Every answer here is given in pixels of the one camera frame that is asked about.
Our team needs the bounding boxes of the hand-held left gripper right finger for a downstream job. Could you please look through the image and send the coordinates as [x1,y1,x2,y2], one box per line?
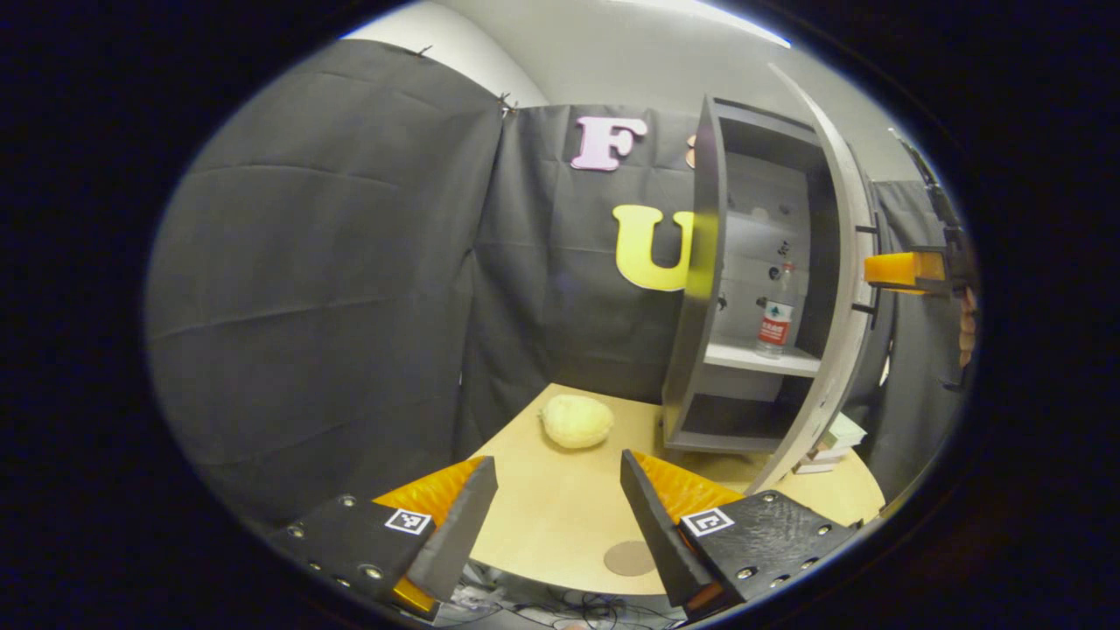
[619,450,864,620]

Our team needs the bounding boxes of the dark grey cabinet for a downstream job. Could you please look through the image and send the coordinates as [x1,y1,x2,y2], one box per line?
[661,94,843,455]

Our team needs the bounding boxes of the pale green book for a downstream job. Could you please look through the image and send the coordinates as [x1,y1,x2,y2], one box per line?
[821,412,868,451]

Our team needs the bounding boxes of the white cabinet door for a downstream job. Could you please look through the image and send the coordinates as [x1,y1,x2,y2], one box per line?
[746,63,881,496]

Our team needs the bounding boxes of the pale yellow round fruit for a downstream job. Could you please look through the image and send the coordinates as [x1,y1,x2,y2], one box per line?
[539,394,616,451]

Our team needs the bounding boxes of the black backdrop cloth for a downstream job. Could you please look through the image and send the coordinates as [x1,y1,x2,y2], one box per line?
[144,38,972,528]

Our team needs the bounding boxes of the round brown coaster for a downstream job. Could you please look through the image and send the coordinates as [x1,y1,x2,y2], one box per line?
[603,539,658,578]

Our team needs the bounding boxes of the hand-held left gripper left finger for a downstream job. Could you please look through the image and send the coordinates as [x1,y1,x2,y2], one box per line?
[267,455,500,619]

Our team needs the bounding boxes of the black cabinet door handle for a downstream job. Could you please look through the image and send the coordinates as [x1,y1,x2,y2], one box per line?
[851,209,886,331]

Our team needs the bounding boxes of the clear bottle with red label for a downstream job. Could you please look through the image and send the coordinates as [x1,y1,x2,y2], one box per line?
[754,262,798,361]

